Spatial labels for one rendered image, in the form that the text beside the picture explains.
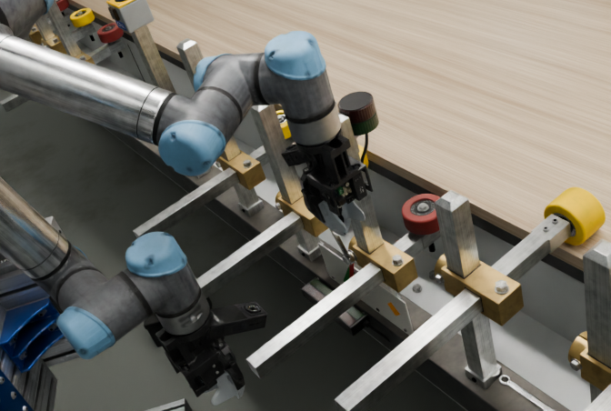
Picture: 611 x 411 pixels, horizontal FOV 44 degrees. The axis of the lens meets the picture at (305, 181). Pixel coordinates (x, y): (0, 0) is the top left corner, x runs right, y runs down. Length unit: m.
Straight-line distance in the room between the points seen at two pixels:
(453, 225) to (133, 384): 1.70
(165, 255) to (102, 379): 1.65
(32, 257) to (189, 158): 0.28
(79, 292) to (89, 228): 2.26
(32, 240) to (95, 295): 0.12
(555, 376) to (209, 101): 0.82
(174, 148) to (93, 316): 0.25
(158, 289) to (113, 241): 2.14
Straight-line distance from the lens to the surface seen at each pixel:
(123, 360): 2.68
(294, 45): 1.01
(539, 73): 1.71
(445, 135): 1.56
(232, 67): 1.06
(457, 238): 1.10
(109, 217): 3.34
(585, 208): 1.25
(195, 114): 0.98
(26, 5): 1.21
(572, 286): 1.39
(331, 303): 1.32
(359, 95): 1.25
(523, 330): 1.54
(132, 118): 1.00
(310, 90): 1.02
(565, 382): 1.46
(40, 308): 1.54
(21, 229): 1.08
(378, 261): 1.35
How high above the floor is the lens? 1.80
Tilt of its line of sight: 36 degrees down
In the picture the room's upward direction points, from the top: 19 degrees counter-clockwise
